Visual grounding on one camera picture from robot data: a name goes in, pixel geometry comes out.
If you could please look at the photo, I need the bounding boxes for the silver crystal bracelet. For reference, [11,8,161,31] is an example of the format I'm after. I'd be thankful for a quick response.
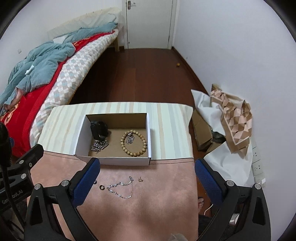
[106,176,135,200]

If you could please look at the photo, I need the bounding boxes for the white cardboard jewelry box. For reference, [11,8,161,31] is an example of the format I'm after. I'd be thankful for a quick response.
[74,113,152,166]

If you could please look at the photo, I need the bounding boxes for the white sheet pile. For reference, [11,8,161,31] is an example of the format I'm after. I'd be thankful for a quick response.
[191,90,254,187]

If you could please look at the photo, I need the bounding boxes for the white power strip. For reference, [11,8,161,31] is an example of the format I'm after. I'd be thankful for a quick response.
[250,137,266,187]

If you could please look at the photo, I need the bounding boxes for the pink striped table cloth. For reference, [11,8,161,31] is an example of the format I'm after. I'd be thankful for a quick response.
[31,102,198,240]

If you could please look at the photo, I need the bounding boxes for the brown cardboard box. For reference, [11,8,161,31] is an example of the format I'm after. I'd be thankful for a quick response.
[192,109,226,154]

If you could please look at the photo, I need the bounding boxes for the beige geometric patterned cloth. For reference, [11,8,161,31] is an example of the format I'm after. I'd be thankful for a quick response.
[210,84,252,157]

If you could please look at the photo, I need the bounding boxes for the bed with red blanket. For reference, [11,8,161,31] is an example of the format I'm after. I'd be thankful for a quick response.
[1,7,122,157]

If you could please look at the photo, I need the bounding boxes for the blue-grey quilt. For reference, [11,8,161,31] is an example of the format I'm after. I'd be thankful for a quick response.
[1,22,117,113]

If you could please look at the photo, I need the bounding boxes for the white door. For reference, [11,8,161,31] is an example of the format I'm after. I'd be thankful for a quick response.
[122,0,178,49]

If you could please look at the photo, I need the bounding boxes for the silver chain necklace in box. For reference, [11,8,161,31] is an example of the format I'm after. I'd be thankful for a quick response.
[91,139,110,154]

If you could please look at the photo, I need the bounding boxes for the wooden bead bracelet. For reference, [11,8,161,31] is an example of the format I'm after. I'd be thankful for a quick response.
[120,129,148,157]

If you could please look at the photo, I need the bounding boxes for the small silver charm in bracelet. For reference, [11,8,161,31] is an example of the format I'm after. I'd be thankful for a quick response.
[125,132,134,145]

